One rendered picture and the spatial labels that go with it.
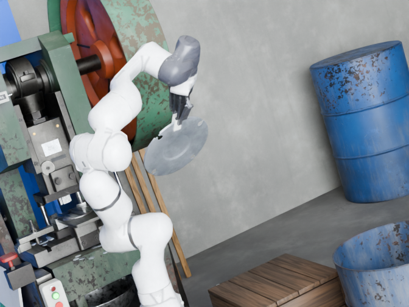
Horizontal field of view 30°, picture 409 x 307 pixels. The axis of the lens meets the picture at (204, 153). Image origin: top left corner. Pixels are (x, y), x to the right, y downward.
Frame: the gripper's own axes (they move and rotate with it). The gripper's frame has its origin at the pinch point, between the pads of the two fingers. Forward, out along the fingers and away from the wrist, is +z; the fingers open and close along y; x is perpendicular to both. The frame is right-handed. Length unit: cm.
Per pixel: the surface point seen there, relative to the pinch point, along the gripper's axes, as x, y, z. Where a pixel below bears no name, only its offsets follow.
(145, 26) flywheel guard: -6.8, 35.1, -16.2
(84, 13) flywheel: -5, 78, 7
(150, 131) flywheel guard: -1.9, 17.8, 22.6
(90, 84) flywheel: -5, 71, 43
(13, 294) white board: 61, 16, 92
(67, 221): 39, 9, 46
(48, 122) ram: 30, 42, 25
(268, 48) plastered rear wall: -163, 115, 113
